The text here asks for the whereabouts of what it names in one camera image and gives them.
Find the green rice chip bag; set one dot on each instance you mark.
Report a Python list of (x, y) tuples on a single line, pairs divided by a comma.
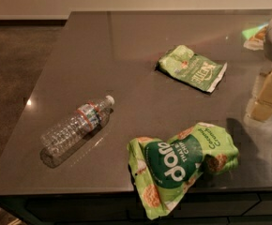
[(163, 172)]

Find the green jalapeno chip bag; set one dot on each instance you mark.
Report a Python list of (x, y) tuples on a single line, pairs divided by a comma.
[(186, 66)]

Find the clear plastic water bottle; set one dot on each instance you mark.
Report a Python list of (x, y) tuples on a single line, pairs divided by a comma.
[(61, 137)]

